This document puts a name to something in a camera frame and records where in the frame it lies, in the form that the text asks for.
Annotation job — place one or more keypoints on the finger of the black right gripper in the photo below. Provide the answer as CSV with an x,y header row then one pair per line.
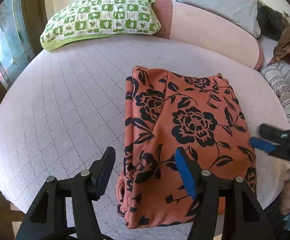
x,y
272,133

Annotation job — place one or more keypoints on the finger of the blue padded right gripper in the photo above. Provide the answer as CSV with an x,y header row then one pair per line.
x,y
262,144

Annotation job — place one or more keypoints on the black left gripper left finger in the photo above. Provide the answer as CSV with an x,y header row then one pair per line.
x,y
63,208

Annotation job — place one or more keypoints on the orange black floral garment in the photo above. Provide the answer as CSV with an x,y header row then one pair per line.
x,y
164,111

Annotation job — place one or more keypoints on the person's right hand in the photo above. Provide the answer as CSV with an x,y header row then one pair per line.
x,y
285,195

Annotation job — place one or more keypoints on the striped floral folded blanket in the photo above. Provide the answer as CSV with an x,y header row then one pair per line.
x,y
278,77

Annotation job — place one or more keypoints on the brown crumpled cloth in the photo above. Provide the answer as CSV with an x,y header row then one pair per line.
x,y
289,41

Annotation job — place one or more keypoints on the white quilted mattress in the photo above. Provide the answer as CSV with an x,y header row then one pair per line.
x,y
67,106

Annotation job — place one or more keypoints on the dark fuzzy cloth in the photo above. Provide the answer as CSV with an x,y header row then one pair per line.
x,y
272,23

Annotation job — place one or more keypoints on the light blue pillow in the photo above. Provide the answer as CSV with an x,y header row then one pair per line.
x,y
240,12

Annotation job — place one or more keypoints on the pink bolster cushion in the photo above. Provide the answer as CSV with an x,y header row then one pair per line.
x,y
188,24

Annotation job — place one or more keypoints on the stained glass window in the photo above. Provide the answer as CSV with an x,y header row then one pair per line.
x,y
15,48

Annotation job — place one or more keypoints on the green white patterned pillow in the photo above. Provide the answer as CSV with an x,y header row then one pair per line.
x,y
90,19

